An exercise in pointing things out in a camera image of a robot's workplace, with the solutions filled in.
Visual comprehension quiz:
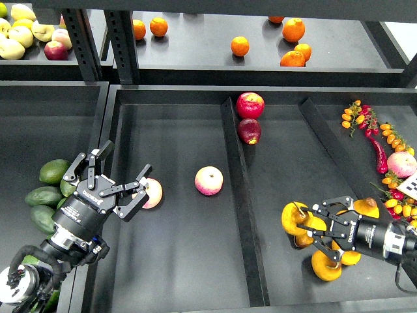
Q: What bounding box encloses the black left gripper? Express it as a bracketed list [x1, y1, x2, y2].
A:
[51, 140, 152, 248]

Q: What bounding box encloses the black shelf post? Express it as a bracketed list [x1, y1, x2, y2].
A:
[104, 10, 140, 85]
[62, 8, 102, 82]

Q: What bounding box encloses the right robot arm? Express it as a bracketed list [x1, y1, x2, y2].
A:
[293, 196, 416, 289]

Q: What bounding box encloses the yellow apple with stem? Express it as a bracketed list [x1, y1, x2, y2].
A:
[31, 20, 55, 42]

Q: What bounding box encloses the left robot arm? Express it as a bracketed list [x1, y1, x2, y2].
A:
[1, 140, 152, 312]

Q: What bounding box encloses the black shelf post left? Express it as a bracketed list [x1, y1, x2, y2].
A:
[62, 8, 102, 82]

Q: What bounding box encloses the pink apple centre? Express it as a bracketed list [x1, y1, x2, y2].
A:
[194, 166, 223, 196]

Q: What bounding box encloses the pale peach on shelf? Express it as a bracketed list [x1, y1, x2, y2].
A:
[51, 29, 72, 50]

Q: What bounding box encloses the dark avocado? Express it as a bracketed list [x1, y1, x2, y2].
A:
[25, 186, 63, 207]
[30, 205, 55, 235]

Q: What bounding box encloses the red chili pepper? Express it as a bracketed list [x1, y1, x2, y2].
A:
[368, 137, 388, 174]

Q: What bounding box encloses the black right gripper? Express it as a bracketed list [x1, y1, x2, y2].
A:
[296, 196, 391, 263]

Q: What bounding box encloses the upper cherry tomato bunch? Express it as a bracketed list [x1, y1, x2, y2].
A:
[341, 100, 379, 138]

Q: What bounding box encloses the lower cherry tomato bunch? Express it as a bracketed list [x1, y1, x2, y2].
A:
[371, 170, 416, 228]

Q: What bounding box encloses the orange far left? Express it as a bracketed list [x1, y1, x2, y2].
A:
[132, 20, 147, 40]

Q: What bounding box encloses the orange lower right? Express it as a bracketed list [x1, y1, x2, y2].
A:
[280, 50, 306, 67]

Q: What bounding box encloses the black left tray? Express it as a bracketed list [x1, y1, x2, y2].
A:
[1, 82, 109, 269]

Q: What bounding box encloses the pink apple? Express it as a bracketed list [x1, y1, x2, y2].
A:
[142, 177, 163, 209]
[194, 166, 223, 196]

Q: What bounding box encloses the green avocado bottom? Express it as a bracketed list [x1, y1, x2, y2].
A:
[43, 290, 60, 313]

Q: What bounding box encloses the yellow pear with stem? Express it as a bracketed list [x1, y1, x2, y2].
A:
[331, 241, 362, 266]

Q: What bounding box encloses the cherry tomato bunch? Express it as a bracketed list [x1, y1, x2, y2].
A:
[371, 170, 416, 228]
[341, 100, 379, 138]

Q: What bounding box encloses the black middle tray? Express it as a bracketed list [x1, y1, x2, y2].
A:
[80, 85, 416, 312]

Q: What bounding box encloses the red apple on shelf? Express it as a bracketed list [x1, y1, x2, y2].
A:
[44, 40, 68, 61]

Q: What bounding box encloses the dark avocado left middle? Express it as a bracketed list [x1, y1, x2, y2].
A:
[25, 186, 63, 207]

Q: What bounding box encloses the dark avocado lower middle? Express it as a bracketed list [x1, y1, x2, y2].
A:
[30, 205, 55, 235]

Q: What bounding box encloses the bright red apple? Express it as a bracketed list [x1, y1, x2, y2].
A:
[236, 92, 265, 119]

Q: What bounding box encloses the pink apple left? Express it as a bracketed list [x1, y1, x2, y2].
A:
[142, 177, 163, 209]

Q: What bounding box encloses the pink peach right tray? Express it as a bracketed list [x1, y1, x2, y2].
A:
[387, 151, 416, 179]

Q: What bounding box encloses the black shelf post right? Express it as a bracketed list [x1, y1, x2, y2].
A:
[104, 10, 140, 85]

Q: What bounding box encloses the pale yellow pear front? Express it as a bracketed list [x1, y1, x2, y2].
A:
[0, 38, 25, 60]

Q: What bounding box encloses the checkered marker card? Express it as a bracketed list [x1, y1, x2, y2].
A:
[397, 172, 417, 200]

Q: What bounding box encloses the green avocado small right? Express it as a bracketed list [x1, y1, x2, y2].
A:
[56, 198, 66, 209]

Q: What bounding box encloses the pale yellow apple middle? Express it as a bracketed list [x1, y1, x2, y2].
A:
[8, 26, 34, 48]

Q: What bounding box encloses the dark red apple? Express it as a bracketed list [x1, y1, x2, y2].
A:
[237, 118, 261, 145]

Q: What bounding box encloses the orange cherry tomato string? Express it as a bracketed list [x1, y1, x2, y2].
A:
[379, 122, 416, 157]

